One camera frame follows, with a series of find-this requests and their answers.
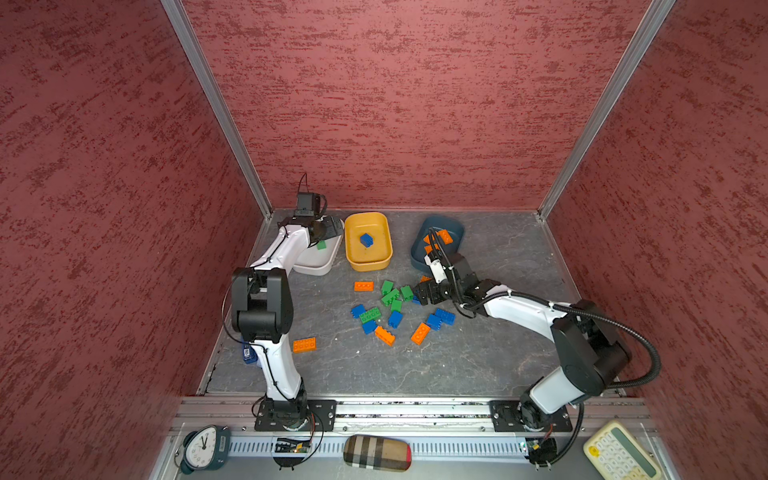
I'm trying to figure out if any green lego cluster top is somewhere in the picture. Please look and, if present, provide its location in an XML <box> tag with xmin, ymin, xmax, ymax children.
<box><xmin>381</xmin><ymin>280</ymin><xmax>394</xmax><ymax>295</ymax></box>

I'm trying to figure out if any green lego cluster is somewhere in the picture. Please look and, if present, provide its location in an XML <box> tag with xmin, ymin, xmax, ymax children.
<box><xmin>400</xmin><ymin>286</ymin><xmax>414</xmax><ymax>302</ymax></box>
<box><xmin>381</xmin><ymin>280</ymin><xmax>394</xmax><ymax>295</ymax></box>

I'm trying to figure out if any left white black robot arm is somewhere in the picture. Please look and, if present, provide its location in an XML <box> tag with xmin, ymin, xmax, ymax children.
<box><xmin>230</xmin><ymin>192</ymin><xmax>343</xmax><ymax>431</ymax></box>

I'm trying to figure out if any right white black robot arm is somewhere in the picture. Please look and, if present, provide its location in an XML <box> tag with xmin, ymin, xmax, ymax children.
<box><xmin>414</xmin><ymin>250</ymin><xmax>631</xmax><ymax>431</ymax></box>

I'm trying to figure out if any orange lego near left arm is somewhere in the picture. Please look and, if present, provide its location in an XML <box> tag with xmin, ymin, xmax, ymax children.
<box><xmin>293</xmin><ymin>337</ymin><xmax>317</xmax><ymax>354</ymax></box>

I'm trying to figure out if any blue lego pair right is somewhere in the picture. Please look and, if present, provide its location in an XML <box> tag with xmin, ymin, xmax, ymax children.
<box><xmin>425</xmin><ymin>308</ymin><xmax>456</xmax><ymax>330</ymax></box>

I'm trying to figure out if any white rectangular container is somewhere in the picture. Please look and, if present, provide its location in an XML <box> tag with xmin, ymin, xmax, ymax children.
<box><xmin>293</xmin><ymin>216</ymin><xmax>344</xmax><ymax>276</ymax></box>

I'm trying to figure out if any green lego cluster right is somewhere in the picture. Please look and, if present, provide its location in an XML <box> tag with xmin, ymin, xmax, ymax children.
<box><xmin>400</xmin><ymin>286</ymin><xmax>414</xmax><ymax>302</ymax></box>

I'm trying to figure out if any teal rectangular container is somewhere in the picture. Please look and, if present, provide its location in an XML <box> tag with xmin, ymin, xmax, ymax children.
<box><xmin>410</xmin><ymin>215</ymin><xmax>465</xmax><ymax>273</ymax></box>

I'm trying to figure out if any green long lego centre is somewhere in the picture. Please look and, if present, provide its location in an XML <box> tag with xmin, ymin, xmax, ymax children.
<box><xmin>381</xmin><ymin>289</ymin><xmax>402</xmax><ymax>312</ymax></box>

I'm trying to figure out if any green long lego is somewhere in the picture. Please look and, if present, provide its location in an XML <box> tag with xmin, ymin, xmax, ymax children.
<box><xmin>381</xmin><ymin>289</ymin><xmax>402</xmax><ymax>312</ymax></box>
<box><xmin>359</xmin><ymin>307</ymin><xmax>381</xmax><ymax>324</ymax></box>

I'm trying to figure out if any yellow rectangular container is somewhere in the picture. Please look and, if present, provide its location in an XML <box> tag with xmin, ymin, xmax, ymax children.
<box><xmin>345</xmin><ymin>212</ymin><xmax>393</xmax><ymax>272</ymax></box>

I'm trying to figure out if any green long lego left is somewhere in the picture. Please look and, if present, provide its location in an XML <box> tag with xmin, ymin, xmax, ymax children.
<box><xmin>359</xmin><ymin>307</ymin><xmax>381</xmax><ymax>324</ymax></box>

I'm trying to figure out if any plaid fabric pouch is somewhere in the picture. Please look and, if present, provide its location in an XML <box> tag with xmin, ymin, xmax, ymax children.
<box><xmin>342</xmin><ymin>435</ymin><xmax>412</xmax><ymax>472</ymax></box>

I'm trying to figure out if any yellow green calculator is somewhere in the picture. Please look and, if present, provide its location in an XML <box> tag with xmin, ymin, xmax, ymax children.
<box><xmin>583</xmin><ymin>421</ymin><xmax>664</xmax><ymax>480</ymax></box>

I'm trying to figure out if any green analog clock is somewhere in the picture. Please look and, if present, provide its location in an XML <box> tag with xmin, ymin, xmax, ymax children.
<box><xmin>177</xmin><ymin>425</ymin><xmax>231</xmax><ymax>475</ymax></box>

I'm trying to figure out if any black corrugated cable hose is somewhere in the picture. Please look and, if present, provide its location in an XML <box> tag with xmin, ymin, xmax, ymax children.
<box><xmin>427</xmin><ymin>229</ymin><xmax>662</xmax><ymax>466</ymax></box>

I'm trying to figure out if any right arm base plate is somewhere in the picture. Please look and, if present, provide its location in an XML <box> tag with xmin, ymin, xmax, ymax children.
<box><xmin>488</xmin><ymin>400</ymin><xmax>573</xmax><ymax>434</ymax></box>

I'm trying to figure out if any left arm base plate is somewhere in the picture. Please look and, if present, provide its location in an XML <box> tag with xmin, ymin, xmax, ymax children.
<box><xmin>254</xmin><ymin>399</ymin><xmax>338</xmax><ymax>433</ymax></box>

